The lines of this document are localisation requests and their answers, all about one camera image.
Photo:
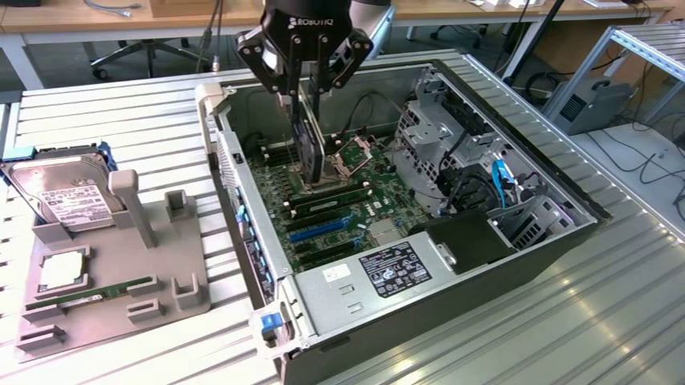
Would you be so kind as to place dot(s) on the wooden desk white frame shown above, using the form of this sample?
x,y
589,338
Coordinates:
x,y
481,12
64,20

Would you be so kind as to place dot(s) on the CPU socket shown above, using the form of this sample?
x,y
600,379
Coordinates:
x,y
313,190

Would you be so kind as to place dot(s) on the brown cardboard box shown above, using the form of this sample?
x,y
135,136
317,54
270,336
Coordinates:
x,y
182,8

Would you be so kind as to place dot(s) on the silver CPU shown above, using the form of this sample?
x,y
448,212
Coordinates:
x,y
62,272

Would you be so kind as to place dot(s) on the silver power supply unit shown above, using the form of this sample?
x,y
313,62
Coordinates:
x,y
342,297

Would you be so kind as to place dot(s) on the silver disk bay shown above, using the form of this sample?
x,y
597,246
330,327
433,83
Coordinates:
x,y
531,228

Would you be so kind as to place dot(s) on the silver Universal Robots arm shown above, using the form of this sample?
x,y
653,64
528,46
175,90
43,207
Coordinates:
x,y
374,28

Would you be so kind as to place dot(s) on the grey parts rack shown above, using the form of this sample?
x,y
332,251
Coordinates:
x,y
118,272

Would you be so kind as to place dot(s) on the blue disk caddy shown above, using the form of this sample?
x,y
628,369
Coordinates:
x,y
19,154

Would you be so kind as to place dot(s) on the black office chair base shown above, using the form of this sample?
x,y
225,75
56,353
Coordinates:
x,y
460,31
153,48

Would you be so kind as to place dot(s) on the silver chipset heatsink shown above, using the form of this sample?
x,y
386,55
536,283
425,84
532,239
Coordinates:
x,y
385,232

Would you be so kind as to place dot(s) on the blue expansion slot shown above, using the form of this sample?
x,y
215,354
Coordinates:
x,y
316,232

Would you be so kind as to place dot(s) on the black device on desk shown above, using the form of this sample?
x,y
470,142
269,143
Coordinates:
x,y
22,2

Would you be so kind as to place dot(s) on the aluminium profile frame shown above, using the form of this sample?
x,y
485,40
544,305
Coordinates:
x,y
643,40

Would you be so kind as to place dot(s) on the black plastic air shroud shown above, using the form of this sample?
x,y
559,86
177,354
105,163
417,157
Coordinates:
x,y
465,240

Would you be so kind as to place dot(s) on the green motherboard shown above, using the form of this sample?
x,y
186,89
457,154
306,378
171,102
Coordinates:
x,y
382,190

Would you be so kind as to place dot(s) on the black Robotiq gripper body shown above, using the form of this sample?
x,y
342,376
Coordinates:
x,y
308,20

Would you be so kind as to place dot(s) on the silver metal drive cage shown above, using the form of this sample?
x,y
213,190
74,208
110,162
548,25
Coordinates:
x,y
428,172

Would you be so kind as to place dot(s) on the graphics card with metal bracket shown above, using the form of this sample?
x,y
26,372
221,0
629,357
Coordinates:
x,y
310,148

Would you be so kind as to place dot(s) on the open metal socket cover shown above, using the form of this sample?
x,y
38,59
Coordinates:
x,y
360,141

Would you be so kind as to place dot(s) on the black stand pole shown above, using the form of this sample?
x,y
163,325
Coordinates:
x,y
540,32

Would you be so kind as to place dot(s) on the blue case latch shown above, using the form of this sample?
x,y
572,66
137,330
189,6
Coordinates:
x,y
269,322

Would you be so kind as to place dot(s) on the open black PC case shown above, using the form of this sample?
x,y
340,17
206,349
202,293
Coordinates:
x,y
428,341

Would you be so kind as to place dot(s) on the black expansion slot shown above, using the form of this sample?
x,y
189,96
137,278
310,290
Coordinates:
x,y
326,249
313,221
330,260

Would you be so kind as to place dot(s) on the silver hard disk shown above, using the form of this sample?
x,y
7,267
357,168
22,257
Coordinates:
x,y
64,188

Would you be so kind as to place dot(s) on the green RAM stick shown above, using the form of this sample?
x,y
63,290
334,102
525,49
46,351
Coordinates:
x,y
83,298
332,201

